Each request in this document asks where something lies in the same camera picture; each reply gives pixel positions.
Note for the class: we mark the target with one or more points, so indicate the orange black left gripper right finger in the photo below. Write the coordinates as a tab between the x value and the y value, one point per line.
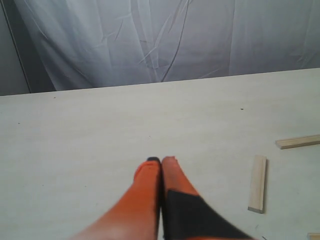
186	215

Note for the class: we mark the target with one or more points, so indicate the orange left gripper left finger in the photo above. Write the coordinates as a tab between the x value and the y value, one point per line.
136	215

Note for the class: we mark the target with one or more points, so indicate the plain pale wood stick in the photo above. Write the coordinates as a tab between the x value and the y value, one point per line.
257	185

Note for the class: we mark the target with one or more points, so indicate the wood stick with magnets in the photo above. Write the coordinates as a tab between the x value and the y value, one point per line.
313	236

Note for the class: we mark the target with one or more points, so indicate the horizontal grained wood stick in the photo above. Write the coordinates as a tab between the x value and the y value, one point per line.
297	142

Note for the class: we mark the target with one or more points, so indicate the white backdrop cloth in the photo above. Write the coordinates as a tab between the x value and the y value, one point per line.
80	44

